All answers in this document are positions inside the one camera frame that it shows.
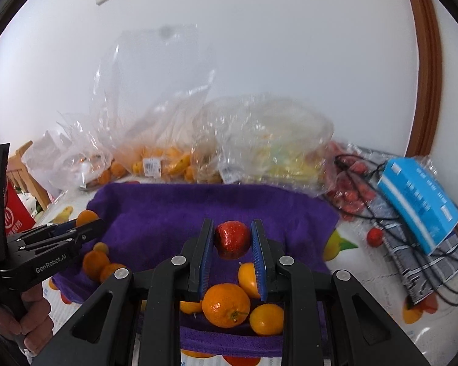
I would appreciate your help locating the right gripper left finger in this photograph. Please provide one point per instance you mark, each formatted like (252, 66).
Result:
(135, 313)

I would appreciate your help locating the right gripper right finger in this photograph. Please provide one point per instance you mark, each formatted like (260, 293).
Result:
(327, 316)

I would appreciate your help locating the medium orange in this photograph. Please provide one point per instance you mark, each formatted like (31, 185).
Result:
(93, 263)

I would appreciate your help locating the small glossy mandarin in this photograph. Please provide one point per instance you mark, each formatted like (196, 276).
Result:
(247, 280)
(267, 320)
(190, 307)

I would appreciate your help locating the large orange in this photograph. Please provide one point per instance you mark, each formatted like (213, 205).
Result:
(226, 305)

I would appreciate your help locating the small red fruit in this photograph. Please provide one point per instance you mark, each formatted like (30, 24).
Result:
(232, 240)

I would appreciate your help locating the orange with stem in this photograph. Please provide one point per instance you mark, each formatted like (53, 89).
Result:
(108, 270)

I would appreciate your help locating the bag of red fruits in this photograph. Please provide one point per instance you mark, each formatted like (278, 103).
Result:
(352, 193)

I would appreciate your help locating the person's left hand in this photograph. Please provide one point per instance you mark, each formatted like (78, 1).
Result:
(36, 326)

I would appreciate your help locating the red box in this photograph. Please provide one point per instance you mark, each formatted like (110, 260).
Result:
(17, 216)

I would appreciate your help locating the grey patterned cloth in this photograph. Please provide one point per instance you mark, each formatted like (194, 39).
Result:
(420, 274)

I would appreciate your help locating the wooden chair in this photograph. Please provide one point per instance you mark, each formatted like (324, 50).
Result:
(20, 177)

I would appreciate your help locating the loose red fruit on table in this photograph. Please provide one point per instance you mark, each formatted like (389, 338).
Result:
(374, 237)

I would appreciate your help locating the white plastic bag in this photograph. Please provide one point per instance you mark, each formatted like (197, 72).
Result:
(47, 162)

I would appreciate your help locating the purple terry towel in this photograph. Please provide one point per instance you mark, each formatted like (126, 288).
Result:
(148, 223)

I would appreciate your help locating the small clear bag of oranges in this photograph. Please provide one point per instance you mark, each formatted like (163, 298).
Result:
(84, 162)

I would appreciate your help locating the blue tissue pack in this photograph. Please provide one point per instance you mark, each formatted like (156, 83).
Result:
(420, 201)

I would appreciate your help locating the clear bag of yellow fruit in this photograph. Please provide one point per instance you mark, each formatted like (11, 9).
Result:
(264, 139)

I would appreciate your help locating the brown wooden door frame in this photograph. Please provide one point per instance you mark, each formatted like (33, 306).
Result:
(429, 78)

